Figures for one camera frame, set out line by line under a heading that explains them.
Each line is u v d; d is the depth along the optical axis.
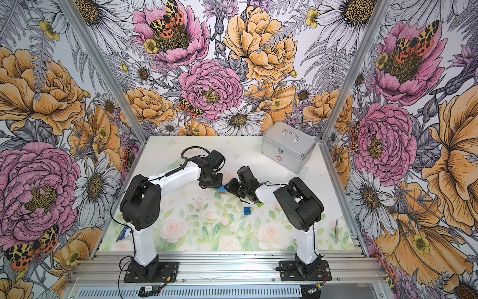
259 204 0.93
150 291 0.73
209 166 0.76
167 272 0.73
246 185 0.77
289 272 0.69
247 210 0.89
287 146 0.99
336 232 0.85
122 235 0.80
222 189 0.94
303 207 0.51
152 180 0.53
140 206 0.50
